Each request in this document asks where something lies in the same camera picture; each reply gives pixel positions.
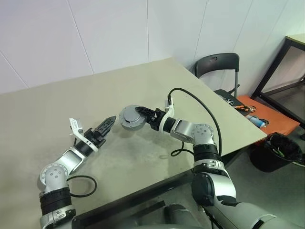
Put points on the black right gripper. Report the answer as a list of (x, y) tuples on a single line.
[(156, 120)]

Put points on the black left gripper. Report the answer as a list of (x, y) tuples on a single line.
[(94, 138)]

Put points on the grey gear plate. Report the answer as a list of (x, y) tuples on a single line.
[(128, 115)]

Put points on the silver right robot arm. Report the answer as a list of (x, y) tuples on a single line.
[(202, 136)]

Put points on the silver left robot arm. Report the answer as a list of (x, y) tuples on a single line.
[(59, 171)]

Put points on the silver spoked wheel part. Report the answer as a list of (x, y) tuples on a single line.
[(227, 100)]

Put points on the black folding chair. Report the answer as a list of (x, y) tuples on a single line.
[(214, 62)]

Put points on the dark rounded shape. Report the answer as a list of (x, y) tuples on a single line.
[(176, 214)]

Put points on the small round metal part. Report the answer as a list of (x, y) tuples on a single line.
[(251, 108)]

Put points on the grey robot torso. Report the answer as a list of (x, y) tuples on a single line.
[(155, 224)]

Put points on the blue spray can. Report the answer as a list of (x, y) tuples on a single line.
[(257, 121)]

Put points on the orange stool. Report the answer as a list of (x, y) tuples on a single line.
[(278, 124)]

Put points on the black waste bin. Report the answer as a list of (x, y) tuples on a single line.
[(274, 157)]

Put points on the dark framed side table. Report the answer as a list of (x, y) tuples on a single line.
[(288, 78)]

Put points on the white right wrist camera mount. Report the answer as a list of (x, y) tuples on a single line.
[(170, 111)]

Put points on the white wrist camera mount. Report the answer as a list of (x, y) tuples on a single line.
[(76, 126), (170, 111)]

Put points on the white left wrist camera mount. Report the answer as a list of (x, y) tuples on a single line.
[(76, 126)]

